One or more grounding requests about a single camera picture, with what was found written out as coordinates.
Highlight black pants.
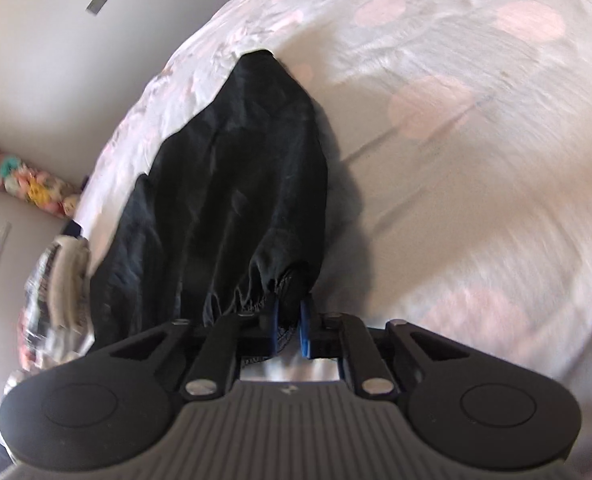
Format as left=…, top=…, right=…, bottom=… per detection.
left=88, top=50, right=335, bottom=364

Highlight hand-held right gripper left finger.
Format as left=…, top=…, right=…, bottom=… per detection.
left=110, top=301, right=281, bottom=401

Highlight row of plush toys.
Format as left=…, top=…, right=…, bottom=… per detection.
left=0, top=144, right=80, bottom=219

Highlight white pink-dotted bed sheet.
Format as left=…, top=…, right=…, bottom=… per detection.
left=74, top=0, right=592, bottom=461

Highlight patterned cloth pile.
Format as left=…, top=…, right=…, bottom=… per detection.
left=18, top=238, right=96, bottom=371

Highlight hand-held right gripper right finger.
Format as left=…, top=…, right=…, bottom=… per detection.
left=300, top=299, right=464, bottom=401

